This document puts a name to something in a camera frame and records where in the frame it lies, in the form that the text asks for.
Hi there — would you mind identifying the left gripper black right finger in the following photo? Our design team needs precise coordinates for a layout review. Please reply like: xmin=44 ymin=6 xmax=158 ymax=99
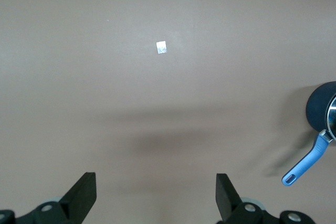
xmin=216 ymin=173 xmax=279 ymax=224

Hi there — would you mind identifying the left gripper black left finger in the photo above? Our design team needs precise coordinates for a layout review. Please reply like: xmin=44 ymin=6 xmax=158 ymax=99
xmin=17 ymin=172 xmax=97 ymax=224

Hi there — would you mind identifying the small square tape patch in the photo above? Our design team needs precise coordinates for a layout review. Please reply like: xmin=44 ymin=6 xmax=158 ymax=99
xmin=156 ymin=40 xmax=167 ymax=55

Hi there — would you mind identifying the dark pot with blue handle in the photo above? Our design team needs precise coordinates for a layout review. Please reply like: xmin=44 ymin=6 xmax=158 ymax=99
xmin=281 ymin=81 xmax=336 ymax=187

